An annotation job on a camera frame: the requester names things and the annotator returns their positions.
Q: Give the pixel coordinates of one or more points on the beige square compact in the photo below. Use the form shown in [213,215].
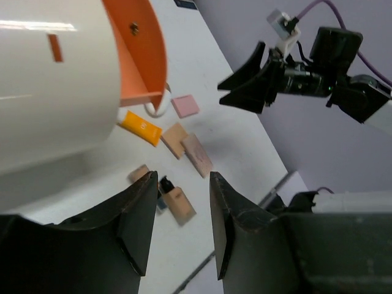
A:
[173,137]

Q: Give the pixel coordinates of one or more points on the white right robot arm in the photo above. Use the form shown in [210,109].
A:
[362,97]

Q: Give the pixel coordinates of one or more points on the pink square compact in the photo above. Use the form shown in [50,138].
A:
[185,106]

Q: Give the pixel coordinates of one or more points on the white cylindrical drawer organizer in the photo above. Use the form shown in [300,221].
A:
[60,80]

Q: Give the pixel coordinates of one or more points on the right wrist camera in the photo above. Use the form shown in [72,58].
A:
[286,29]

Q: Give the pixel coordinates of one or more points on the pale pink rectangular palette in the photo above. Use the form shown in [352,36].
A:
[197,155]

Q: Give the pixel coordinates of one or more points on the white egg-shaped bottle brown cap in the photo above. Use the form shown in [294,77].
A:
[163,106]

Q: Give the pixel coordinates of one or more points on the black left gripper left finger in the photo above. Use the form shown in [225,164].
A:
[104,249]

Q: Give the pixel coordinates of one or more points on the Lamela foundation bottle black cap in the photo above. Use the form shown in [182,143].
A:
[177,202]

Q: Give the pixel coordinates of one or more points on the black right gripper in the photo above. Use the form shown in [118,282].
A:
[332,53]

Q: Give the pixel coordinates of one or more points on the orange drawer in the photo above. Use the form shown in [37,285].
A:
[141,51]

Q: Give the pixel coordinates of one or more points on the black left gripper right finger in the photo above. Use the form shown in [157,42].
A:
[303,247]

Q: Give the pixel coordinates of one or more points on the yellow sunscreen tube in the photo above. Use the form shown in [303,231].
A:
[139,126]

